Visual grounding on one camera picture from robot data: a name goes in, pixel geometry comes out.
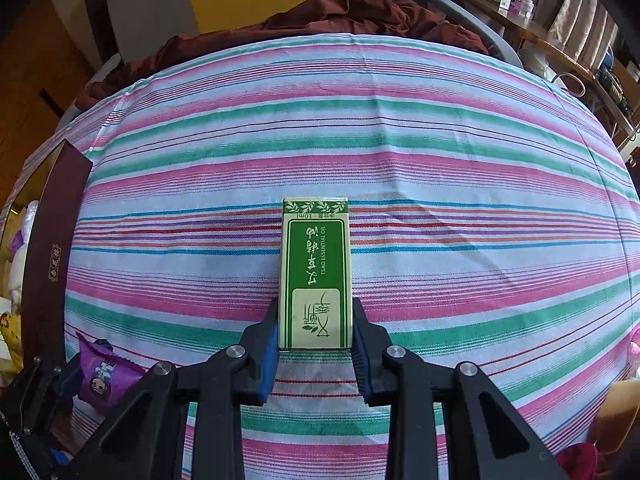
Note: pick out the white candy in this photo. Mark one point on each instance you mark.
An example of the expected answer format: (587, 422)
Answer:
(24, 270)

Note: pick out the gold tin box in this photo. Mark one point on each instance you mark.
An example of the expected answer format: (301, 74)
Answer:
(50, 270)

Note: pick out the green and cream carton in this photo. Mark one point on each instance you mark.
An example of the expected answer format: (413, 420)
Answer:
(315, 260)

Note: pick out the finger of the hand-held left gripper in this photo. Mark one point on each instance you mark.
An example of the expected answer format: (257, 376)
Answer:
(35, 390)

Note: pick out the wooden side table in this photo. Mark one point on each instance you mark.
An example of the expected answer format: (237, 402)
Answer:
(540, 35)

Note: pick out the striped beige curtain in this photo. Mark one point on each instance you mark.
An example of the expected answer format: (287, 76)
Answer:
(580, 15)

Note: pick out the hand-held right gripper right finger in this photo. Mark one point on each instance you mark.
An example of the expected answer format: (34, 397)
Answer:
(364, 360)

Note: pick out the purple snack packet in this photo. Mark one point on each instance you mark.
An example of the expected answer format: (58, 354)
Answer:
(17, 242)
(107, 375)

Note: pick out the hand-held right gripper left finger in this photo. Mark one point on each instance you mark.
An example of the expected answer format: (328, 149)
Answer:
(267, 355)

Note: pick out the wooden wardrobe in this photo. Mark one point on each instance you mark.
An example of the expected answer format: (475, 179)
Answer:
(30, 85)

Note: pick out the dark red garment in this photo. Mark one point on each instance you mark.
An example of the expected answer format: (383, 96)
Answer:
(577, 460)

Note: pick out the dark red blanket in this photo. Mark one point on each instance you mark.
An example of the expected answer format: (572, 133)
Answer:
(350, 15)

